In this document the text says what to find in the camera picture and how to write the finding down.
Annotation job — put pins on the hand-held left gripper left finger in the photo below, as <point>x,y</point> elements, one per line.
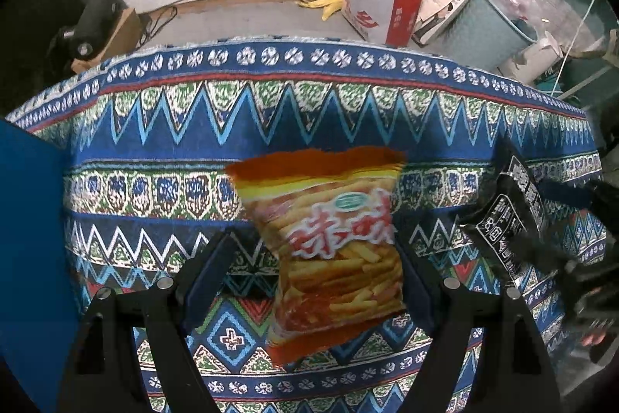
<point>208,282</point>

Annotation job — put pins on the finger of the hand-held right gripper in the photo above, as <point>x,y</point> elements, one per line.
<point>546,251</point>
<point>566,195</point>

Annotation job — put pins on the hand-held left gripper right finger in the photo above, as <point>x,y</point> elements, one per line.
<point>416,292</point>

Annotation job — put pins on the black snack packet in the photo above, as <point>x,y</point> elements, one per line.
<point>508,219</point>

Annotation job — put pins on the orange fries snack bag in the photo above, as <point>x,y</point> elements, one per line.
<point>329,248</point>

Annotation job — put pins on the blue storage box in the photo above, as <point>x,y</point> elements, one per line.
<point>34,248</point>

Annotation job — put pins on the white plastic jug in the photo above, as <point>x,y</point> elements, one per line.
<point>532,57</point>

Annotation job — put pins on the patterned blue tablecloth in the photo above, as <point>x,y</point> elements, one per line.
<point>145,127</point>

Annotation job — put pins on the grey trash bin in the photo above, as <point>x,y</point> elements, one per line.
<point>488,31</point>

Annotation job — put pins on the white red paper bag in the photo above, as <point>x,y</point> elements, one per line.
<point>382,21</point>

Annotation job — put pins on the small cardboard box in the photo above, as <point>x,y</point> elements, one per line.
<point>124,31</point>

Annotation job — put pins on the black cylindrical device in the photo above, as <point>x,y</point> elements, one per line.
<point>96,18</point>

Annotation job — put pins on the yellow banana peel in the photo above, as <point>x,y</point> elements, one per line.
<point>329,6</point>

